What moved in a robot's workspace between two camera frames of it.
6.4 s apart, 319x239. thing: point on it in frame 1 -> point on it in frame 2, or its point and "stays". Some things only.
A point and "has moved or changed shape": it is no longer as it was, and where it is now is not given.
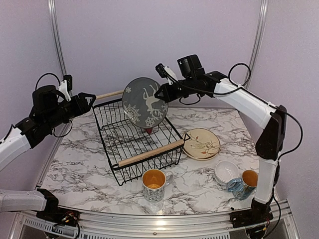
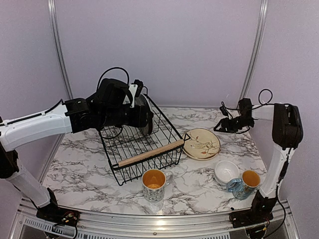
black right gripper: [165, 97] -> [224, 122]
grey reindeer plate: [140, 105] has moved or changed shape
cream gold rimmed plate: [201, 144] stays
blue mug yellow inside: [242, 188] stays
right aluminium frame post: [258, 40] stays
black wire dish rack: [132, 152] stays
